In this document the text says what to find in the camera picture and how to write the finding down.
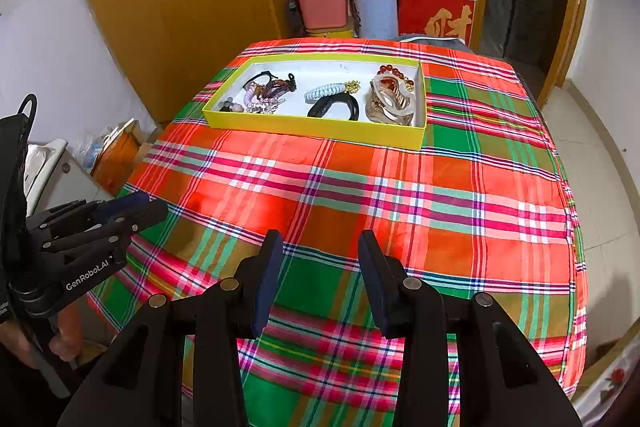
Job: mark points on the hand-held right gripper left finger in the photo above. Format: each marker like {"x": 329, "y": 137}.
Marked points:
{"x": 267, "y": 287}

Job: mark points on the pale blue bucket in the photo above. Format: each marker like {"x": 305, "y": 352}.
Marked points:
{"x": 375, "y": 14}

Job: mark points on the white plastic object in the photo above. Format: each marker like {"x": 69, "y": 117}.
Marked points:
{"x": 42, "y": 172}

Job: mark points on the person's left hand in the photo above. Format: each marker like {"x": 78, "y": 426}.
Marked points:
{"x": 67, "y": 332}

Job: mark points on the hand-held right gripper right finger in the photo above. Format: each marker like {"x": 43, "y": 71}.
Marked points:
{"x": 373, "y": 287}

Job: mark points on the red green plaid tablecloth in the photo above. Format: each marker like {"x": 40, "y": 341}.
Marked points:
{"x": 400, "y": 217}

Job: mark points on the black bangle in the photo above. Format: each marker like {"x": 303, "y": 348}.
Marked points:
{"x": 350, "y": 107}

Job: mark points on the grey cloth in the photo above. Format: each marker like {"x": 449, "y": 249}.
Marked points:
{"x": 430, "y": 41}

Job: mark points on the orange bag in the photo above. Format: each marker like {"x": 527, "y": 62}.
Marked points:
{"x": 117, "y": 157}

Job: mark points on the red box with gold print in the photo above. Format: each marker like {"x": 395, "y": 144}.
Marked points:
{"x": 435, "y": 19}

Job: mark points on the wooden door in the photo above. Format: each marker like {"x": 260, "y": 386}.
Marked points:
{"x": 570, "y": 7}

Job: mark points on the floral cloth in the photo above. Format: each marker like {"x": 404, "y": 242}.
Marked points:
{"x": 612, "y": 377}

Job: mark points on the yellow box with white inside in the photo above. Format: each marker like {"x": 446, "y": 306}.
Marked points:
{"x": 310, "y": 132}

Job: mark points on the flat yellow tin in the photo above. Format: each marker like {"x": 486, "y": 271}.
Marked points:
{"x": 330, "y": 32}

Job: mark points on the wooden wardrobe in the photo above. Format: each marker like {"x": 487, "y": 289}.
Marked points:
{"x": 175, "y": 7}

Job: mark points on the small grey pink stones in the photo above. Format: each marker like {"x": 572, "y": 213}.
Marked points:
{"x": 231, "y": 107}

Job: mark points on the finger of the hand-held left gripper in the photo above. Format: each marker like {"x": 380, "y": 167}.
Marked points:
{"x": 127, "y": 204}
{"x": 145, "y": 217}

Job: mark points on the pink plastic bin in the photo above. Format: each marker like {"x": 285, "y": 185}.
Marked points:
{"x": 322, "y": 4}

